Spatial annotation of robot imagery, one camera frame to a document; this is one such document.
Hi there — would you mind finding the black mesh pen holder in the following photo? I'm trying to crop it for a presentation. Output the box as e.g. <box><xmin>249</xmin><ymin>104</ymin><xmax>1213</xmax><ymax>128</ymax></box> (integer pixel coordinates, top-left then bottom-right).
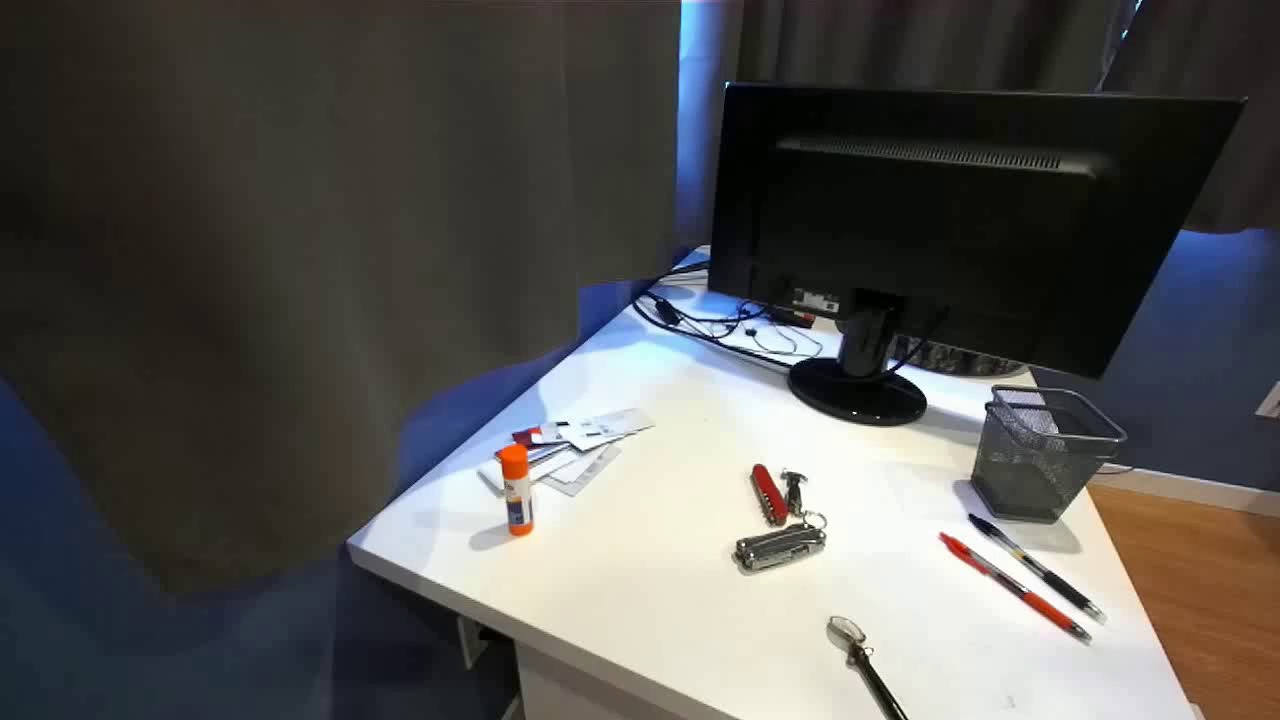
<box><xmin>986</xmin><ymin>383</ymin><xmax>1132</xmax><ymax>463</ymax></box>
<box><xmin>968</xmin><ymin>397</ymin><xmax>1121</xmax><ymax>530</ymax></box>

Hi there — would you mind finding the small red blue item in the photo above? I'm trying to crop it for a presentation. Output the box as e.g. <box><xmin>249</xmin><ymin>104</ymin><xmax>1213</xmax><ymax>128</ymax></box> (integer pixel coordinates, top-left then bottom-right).
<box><xmin>506</xmin><ymin>420</ymin><xmax>567</xmax><ymax>454</ymax></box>

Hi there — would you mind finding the orange capped glue stick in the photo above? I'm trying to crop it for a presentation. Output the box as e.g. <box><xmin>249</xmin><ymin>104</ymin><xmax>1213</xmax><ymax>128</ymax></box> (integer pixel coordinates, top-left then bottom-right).
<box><xmin>493</xmin><ymin>441</ymin><xmax>538</xmax><ymax>540</ymax></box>

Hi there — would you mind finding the red pocket knife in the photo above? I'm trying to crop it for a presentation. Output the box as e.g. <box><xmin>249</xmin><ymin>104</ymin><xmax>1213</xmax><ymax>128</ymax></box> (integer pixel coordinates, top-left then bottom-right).
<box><xmin>749</xmin><ymin>460</ymin><xmax>797</xmax><ymax>530</ymax></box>

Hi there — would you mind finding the keyring with metal opener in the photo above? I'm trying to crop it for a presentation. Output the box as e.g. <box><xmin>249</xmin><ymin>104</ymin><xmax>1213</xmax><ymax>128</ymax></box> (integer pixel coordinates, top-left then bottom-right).
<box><xmin>777</xmin><ymin>467</ymin><xmax>832</xmax><ymax>533</ymax></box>

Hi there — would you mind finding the silver folding multi-tool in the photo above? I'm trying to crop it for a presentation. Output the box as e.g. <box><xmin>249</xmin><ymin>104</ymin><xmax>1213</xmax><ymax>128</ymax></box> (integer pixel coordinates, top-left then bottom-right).
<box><xmin>733</xmin><ymin>515</ymin><xmax>832</xmax><ymax>575</ymax></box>

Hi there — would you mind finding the dark oval object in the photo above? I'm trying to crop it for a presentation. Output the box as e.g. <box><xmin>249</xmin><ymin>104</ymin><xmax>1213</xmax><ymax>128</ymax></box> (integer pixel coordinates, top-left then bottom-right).
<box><xmin>926</xmin><ymin>342</ymin><xmax>1028</xmax><ymax>383</ymax></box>

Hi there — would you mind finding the white desk cabinet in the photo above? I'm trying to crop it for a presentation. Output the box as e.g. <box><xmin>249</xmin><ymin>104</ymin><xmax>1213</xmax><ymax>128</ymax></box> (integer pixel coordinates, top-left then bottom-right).
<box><xmin>456</xmin><ymin>614</ymin><xmax>711</xmax><ymax>720</ymax></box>

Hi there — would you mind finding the black computer monitor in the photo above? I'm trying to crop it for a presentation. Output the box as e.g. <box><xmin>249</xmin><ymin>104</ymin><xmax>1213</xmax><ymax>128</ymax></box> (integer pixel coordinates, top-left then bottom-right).
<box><xmin>709</xmin><ymin>80</ymin><xmax>1252</xmax><ymax>432</ymax></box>

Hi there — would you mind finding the large grey curtain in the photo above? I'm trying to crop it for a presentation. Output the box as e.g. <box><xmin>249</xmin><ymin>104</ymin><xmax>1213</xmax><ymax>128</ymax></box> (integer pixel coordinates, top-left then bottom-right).
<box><xmin>0</xmin><ymin>0</ymin><xmax>684</xmax><ymax>600</ymax></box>

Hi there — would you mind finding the red pen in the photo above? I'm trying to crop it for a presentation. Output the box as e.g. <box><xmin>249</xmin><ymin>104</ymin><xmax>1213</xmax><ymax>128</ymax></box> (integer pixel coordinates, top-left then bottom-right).
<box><xmin>937</xmin><ymin>530</ymin><xmax>1094</xmax><ymax>650</ymax></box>

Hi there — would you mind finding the black pen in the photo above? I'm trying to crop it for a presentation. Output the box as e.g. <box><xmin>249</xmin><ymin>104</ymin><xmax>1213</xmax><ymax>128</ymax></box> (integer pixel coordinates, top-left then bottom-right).
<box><xmin>962</xmin><ymin>513</ymin><xmax>1113</xmax><ymax>629</ymax></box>

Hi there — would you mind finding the black cable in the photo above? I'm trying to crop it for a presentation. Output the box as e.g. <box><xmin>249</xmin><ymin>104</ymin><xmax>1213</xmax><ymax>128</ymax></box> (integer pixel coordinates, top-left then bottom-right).
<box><xmin>632</xmin><ymin>282</ymin><xmax>791</xmax><ymax>350</ymax></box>

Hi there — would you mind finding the white cable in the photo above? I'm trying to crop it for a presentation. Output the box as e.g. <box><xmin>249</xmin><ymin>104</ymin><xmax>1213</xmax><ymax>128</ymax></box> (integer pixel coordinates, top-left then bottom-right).
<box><xmin>715</xmin><ymin>307</ymin><xmax>832</xmax><ymax>378</ymax></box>

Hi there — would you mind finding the silver headed black handled tool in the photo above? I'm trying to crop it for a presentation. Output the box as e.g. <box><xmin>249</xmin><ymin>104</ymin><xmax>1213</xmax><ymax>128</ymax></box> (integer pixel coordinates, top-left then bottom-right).
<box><xmin>825</xmin><ymin>614</ymin><xmax>913</xmax><ymax>720</ymax></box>

